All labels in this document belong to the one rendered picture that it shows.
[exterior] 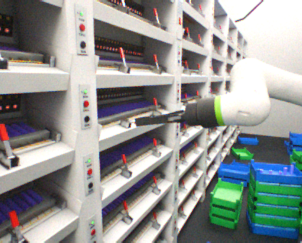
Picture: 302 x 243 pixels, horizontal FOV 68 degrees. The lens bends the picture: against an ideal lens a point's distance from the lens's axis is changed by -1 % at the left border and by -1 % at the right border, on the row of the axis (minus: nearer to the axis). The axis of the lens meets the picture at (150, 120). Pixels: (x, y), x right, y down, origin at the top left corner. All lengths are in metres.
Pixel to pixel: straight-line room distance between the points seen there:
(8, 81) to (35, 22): 0.24
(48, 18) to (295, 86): 0.72
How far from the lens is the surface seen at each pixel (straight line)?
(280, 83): 0.77
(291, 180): 1.77
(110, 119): 0.84
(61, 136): 0.67
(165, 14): 1.27
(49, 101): 0.68
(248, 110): 0.64
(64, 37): 0.63
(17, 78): 0.53
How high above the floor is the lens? 1.08
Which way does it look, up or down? 11 degrees down
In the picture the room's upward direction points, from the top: straight up
